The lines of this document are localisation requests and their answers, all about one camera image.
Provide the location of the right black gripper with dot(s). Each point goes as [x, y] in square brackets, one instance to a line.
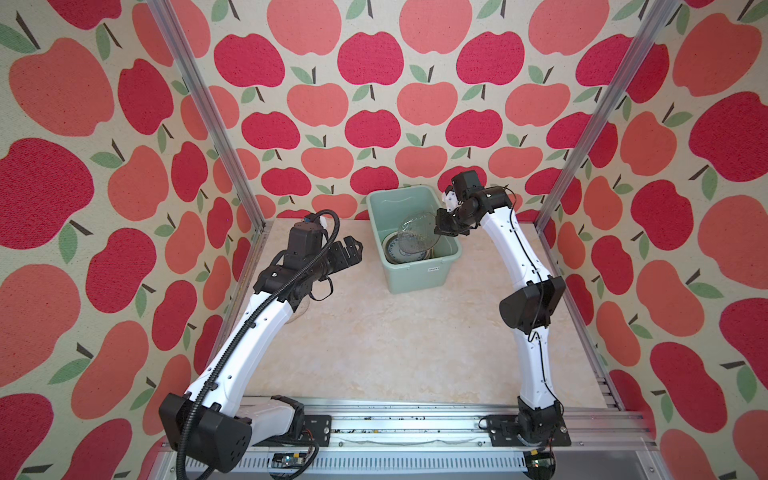
[441, 225]

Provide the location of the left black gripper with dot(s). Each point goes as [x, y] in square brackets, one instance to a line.
[355, 255]

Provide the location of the blue white patterned plate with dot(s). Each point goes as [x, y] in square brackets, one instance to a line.
[395, 255]

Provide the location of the grey clear glass plate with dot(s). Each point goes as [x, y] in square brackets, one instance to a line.
[417, 232]

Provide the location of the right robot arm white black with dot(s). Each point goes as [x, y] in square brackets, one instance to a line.
[528, 309]

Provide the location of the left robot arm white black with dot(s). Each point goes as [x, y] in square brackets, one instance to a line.
[202, 423]

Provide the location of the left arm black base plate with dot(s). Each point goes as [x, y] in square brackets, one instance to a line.
[314, 429]

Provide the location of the front aluminium rail base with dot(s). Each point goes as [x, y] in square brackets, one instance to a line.
[379, 440]

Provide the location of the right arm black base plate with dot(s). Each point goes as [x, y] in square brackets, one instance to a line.
[526, 430]

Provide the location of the right aluminium frame post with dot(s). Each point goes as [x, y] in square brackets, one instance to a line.
[650, 28]

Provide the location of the aluminium frame post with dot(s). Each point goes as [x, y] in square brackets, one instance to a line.
[650, 28]
[173, 34]

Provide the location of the left aluminium frame post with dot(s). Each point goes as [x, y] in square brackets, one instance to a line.
[173, 34]

